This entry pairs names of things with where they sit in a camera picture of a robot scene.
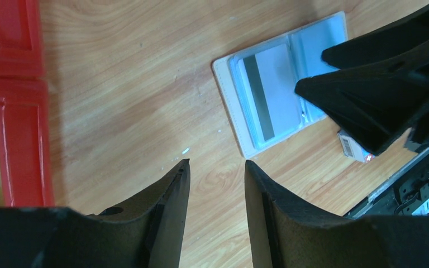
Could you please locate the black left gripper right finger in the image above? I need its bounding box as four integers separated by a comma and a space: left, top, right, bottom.
245, 160, 429, 267

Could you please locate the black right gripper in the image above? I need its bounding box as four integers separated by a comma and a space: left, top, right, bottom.
295, 4, 429, 155

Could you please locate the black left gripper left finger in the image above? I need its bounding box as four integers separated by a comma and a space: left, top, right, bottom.
0, 159, 190, 267

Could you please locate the blue gum pack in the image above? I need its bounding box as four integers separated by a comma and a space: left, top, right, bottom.
337, 130, 375, 163

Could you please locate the red plastic bin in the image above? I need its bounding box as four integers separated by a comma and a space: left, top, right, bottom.
0, 78, 55, 207
0, 0, 45, 77

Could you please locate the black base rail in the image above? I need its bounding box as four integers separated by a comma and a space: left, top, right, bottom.
344, 149, 429, 219

